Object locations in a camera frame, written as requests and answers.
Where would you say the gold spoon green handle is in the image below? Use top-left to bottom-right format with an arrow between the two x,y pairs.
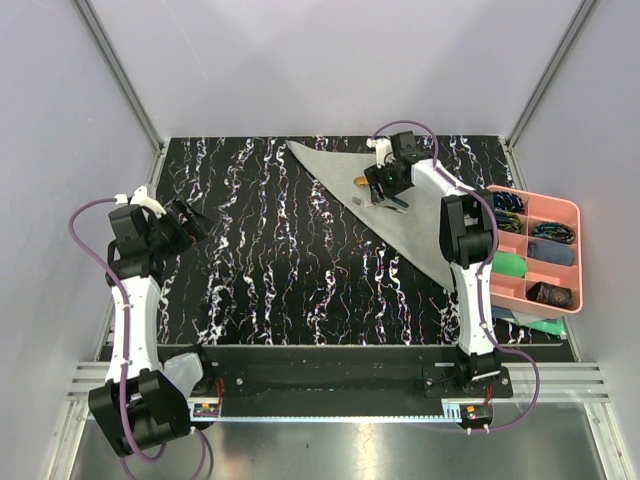
353,176 -> 409,209

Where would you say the silver fork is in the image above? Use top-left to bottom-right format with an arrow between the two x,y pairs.
352,197 -> 407,214

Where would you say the grey cloth napkin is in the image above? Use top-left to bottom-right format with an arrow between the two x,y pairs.
287,141 -> 454,292

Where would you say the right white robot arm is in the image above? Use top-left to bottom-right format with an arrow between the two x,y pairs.
364,131 -> 501,397

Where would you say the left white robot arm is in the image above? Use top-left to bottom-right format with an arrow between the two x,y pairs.
89,191 -> 216,458

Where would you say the blue patterned napkin roll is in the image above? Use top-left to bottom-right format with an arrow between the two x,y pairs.
493,191 -> 525,213

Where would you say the yellow patterned napkin roll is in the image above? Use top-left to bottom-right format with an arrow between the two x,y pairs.
495,210 -> 524,234

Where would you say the green napkin roll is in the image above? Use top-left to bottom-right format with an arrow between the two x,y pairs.
492,251 -> 528,278

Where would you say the grey-blue folded napkin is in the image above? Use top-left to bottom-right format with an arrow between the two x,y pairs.
527,239 -> 574,266

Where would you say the blue-orange patterned napkin roll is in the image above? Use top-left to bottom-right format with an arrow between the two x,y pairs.
531,222 -> 576,245

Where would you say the dark brown napkin roll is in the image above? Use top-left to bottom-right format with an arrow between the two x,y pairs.
526,282 -> 573,308

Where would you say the black marble pattern mat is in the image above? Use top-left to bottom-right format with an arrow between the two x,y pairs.
115,134 -> 569,347

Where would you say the pink divided tray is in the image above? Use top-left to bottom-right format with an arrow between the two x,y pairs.
489,185 -> 583,319

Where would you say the stack of coloured cloths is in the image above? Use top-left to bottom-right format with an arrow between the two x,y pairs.
491,305 -> 567,337

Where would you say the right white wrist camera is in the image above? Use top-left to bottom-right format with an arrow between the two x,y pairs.
366,137 -> 395,168

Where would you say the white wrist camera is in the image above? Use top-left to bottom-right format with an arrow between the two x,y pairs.
366,137 -> 395,168
114,185 -> 167,218

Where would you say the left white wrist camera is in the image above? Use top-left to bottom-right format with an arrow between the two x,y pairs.
114,185 -> 167,218

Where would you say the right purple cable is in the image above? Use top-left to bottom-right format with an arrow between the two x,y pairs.
370,119 -> 541,434

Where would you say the purple cable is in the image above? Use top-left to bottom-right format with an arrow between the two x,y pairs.
68,195 -> 214,479
370,119 -> 541,434

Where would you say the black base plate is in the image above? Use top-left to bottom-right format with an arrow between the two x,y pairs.
158,344 -> 514,419

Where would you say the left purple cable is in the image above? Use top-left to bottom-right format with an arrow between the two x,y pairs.
68,195 -> 214,479

